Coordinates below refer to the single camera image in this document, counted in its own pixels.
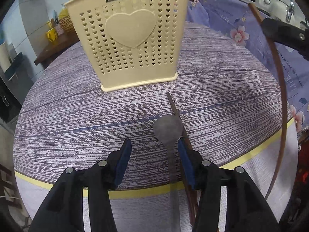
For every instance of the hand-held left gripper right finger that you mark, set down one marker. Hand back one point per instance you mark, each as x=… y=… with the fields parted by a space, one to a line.
x=185 y=159

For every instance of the yellow mug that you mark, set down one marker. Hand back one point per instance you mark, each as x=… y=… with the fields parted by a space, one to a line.
x=51 y=35

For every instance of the dark wooden counter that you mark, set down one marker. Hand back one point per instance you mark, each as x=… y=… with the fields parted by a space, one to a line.
x=55 y=48

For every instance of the purple floral cloth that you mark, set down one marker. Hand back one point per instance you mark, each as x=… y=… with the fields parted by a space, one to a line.
x=217 y=12

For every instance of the blue toothbrush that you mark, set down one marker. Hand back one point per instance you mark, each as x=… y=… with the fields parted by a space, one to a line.
x=54 y=15

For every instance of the brown wooden chopstick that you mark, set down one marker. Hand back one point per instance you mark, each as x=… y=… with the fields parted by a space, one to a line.
x=175 y=111
x=286 y=116

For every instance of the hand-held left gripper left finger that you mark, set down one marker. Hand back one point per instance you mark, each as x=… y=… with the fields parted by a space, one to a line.
x=123 y=159

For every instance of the grey metal spoon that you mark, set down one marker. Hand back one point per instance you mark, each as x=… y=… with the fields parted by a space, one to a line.
x=167 y=130

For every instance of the cream plastic utensil holder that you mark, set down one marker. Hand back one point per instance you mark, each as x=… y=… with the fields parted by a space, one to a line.
x=125 y=58

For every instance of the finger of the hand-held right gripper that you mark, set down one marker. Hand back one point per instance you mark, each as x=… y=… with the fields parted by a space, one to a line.
x=284 y=32

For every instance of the yellow soap bottle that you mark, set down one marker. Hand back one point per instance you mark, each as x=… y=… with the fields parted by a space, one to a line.
x=64 y=13

